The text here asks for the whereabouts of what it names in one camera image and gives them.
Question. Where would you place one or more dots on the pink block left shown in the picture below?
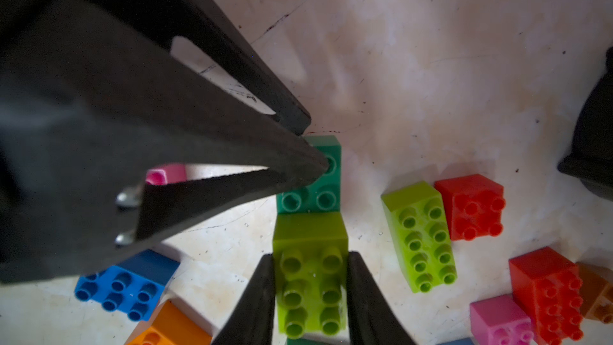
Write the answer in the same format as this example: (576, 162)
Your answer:
(166, 174)

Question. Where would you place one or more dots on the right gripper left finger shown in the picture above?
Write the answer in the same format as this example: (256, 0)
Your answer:
(252, 320)

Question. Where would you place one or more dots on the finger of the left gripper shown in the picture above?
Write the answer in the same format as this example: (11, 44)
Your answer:
(88, 106)
(204, 24)

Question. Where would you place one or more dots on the light blue block left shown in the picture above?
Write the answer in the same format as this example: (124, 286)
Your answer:
(133, 286)

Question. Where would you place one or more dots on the lime block small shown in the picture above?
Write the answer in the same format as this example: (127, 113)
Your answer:
(310, 253)

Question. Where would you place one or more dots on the red block front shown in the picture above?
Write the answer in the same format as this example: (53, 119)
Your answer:
(546, 286)

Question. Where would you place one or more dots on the pink block right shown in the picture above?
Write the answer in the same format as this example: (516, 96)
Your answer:
(500, 321)

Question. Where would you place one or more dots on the light blue block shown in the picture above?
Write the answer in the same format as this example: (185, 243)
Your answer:
(133, 286)
(464, 341)

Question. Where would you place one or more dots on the pink block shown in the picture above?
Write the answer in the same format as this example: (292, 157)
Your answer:
(166, 174)
(500, 321)

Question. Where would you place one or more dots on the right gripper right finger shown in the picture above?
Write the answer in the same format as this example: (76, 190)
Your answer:
(371, 321)

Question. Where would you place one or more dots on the orange block front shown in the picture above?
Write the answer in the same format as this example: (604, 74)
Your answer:
(169, 325)

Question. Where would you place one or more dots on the dark green block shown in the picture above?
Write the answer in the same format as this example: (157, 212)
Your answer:
(324, 195)

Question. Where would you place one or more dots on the black round table clock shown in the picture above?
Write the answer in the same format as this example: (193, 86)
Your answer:
(590, 156)

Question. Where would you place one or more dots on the brown orange block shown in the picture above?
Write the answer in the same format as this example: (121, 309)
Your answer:
(596, 292)

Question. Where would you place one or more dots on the small red block back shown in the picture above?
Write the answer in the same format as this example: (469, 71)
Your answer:
(473, 206)

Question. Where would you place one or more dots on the lime long block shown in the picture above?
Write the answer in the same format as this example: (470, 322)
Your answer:
(418, 227)

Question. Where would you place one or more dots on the green block front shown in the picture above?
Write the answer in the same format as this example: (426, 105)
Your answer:
(304, 342)

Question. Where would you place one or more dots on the light blue block right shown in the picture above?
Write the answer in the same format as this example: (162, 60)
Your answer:
(464, 341)

